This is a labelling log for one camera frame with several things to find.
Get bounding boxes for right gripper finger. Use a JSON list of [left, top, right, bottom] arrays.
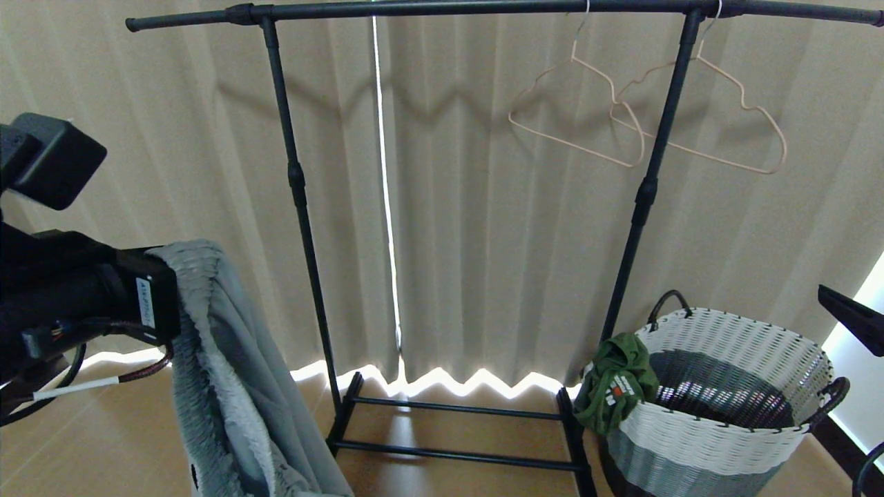
[[818, 284, 884, 358]]

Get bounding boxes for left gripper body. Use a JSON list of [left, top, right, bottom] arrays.
[[0, 230, 182, 368]]

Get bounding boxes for pale grey shorts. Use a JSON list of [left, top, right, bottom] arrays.
[[145, 240, 353, 497]]

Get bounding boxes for pink clothes hanger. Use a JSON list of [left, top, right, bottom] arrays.
[[509, 7, 646, 168], [610, 7, 788, 175]]

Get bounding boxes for white laundry basket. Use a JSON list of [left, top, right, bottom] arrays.
[[599, 290, 852, 497]]

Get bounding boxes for black clothes rack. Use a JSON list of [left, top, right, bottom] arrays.
[[126, 0, 884, 497]]

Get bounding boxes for green printed garment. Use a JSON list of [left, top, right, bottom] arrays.
[[573, 333, 660, 437]]

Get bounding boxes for beige curtain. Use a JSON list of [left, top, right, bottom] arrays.
[[0, 0, 884, 401]]

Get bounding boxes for black cable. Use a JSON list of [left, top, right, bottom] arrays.
[[0, 342, 87, 425], [853, 442, 884, 497]]

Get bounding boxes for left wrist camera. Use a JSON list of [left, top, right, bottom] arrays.
[[0, 113, 108, 211]]

